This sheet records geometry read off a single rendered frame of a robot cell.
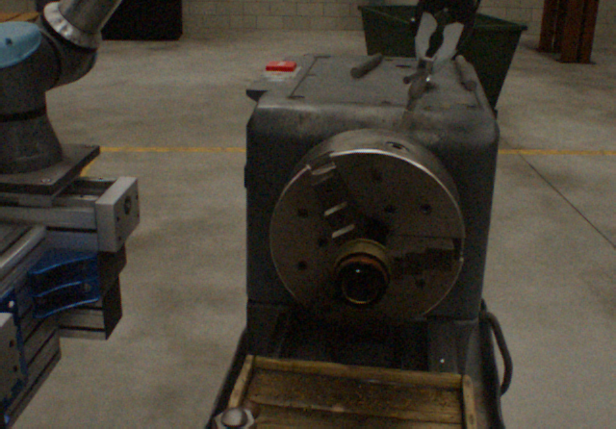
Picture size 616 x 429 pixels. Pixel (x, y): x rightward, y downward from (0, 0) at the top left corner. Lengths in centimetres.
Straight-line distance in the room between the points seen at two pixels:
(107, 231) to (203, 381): 151
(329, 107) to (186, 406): 153
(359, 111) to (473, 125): 20
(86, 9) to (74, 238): 40
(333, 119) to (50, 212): 51
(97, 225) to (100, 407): 144
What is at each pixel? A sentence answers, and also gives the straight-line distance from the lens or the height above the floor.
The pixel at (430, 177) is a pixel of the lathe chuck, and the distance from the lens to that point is 112.
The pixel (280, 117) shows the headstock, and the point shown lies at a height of 123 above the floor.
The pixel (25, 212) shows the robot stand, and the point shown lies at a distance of 131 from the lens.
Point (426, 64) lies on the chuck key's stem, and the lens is 112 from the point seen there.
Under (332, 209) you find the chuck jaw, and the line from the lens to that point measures 110.
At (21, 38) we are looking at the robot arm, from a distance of 127.
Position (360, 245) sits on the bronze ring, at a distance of 106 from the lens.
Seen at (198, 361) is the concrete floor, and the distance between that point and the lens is 282.
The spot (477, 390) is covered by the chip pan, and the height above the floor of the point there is 54.
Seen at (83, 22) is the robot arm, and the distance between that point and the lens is 134.
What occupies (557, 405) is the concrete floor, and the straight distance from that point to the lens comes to 276.
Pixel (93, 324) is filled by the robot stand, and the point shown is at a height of 88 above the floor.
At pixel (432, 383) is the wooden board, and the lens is 118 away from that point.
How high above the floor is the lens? 157
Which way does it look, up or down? 21 degrees down
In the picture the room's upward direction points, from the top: 1 degrees clockwise
